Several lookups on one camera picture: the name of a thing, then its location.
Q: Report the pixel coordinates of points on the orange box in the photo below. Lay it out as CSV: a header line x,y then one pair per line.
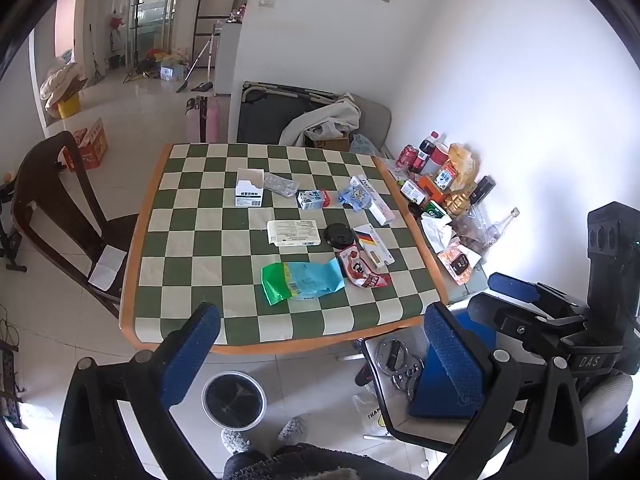
x,y
427,186

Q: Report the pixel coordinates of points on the black framed chair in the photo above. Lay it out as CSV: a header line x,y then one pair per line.
x,y
372,385

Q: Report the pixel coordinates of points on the red cardboard box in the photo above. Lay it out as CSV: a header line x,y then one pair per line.
x,y
92,145

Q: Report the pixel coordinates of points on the person's right forearm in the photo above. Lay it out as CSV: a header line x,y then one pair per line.
x,y
605,405

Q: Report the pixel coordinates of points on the white printed plastic bag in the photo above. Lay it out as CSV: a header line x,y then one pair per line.
x,y
369,412

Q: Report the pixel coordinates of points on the golden figurine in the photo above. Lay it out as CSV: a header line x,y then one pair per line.
x,y
457,203

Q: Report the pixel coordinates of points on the red snack packet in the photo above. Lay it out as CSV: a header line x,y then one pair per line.
x,y
360,267

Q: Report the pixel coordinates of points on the black round lid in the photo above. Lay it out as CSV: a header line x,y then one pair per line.
x,y
341,235

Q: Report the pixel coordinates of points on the yellow bin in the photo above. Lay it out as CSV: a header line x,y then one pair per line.
x,y
69,106

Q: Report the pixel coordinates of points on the black dustpan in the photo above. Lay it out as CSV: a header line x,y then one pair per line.
x,y
202,87

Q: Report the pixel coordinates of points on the red cola can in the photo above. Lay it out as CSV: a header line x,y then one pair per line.
x,y
406,156

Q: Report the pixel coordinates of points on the grey fuzzy slipper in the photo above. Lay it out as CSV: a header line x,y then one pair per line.
x,y
294,430
235,442

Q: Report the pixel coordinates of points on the white paper sheet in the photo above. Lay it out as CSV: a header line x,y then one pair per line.
x,y
107,268

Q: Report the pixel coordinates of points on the blue white drink carton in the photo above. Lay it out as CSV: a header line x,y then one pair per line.
x,y
446,178

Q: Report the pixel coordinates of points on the white flat box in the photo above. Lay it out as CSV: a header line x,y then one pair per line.
x,y
293,232

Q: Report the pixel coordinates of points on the white toothpaste box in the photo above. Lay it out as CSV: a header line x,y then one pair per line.
x,y
376,203

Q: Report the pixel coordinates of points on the red cup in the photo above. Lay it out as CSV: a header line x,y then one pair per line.
x,y
440,155

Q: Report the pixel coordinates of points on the green blue plastic bag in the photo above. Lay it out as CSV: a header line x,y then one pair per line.
x,y
300,282

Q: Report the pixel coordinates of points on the white striped box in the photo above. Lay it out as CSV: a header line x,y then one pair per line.
x,y
375,246

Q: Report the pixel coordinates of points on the orange watch packet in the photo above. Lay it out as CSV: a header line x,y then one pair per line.
x,y
457,263

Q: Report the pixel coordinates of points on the bluish plastic bag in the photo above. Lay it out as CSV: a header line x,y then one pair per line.
x,y
365,146

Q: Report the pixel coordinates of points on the black box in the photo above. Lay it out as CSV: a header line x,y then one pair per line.
x,y
482,190

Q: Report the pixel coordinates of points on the dark wooden chair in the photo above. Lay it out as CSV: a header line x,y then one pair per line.
x,y
45,200

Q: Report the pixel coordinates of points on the silver blister pack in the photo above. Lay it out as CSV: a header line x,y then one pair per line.
x,y
281,186

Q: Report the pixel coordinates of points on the clear glass bottle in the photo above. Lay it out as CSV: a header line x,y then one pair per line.
x,y
500,226

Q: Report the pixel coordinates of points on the grey white clothes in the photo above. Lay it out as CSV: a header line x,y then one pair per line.
x,y
325,117

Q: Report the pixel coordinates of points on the brown cardboard box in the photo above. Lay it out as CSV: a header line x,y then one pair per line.
x,y
336,143

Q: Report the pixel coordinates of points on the blue cartoon packet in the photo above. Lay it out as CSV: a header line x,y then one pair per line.
x,y
355,195

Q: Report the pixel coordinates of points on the light blue cardboard box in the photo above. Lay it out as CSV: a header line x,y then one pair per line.
x,y
170,71

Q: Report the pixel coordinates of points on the clear plastic bag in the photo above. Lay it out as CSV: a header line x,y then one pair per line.
x,y
474,227

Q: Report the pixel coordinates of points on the pink suitcase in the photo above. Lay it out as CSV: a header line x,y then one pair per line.
x,y
212,120

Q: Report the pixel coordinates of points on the white bedding pile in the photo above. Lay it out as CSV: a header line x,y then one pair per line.
x,y
60,85

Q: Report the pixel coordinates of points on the yellow snack bag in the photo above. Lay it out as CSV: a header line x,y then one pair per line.
x,y
462,160

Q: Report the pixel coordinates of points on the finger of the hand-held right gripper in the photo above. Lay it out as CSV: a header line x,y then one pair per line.
x,y
505,320
510,284

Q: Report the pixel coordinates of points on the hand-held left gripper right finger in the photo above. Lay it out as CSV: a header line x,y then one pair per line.
x,y
452,360

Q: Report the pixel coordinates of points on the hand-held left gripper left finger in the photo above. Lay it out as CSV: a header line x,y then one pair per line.
x,y
192,355

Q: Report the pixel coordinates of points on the round trash bin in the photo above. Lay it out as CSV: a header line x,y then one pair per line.
x,y
233,400

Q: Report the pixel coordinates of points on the white crumpled tissue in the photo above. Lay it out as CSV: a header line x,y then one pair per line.
x,y
437,232

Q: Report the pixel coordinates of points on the white cabinet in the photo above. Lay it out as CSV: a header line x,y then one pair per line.
x,y
227,60

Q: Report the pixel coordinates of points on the green checkered table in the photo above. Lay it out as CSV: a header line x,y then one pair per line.
x,y
210,240

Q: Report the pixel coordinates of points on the black folding bed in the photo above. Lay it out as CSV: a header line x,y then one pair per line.
x,y
265,115

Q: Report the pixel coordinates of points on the grey chair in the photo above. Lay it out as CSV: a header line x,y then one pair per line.
x,y
376,120

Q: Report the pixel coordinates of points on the blue red milk carton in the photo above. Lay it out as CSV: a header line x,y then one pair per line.
x,y
312,200

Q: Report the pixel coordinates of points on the person's leg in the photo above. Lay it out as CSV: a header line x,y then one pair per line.
x,y
300,465

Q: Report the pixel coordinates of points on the green white medicine box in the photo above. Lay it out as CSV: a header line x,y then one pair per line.
x,y
249,195

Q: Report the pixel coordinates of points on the cola bottle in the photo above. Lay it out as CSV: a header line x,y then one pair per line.
x,y
425,154

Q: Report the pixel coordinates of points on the green packet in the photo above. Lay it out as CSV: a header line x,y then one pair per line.
x,y
435,211

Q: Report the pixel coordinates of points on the black exercise equipment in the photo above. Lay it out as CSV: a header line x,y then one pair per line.
x,y
7,240

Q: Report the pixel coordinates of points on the black coat rack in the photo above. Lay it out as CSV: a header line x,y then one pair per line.
x,y
134,35

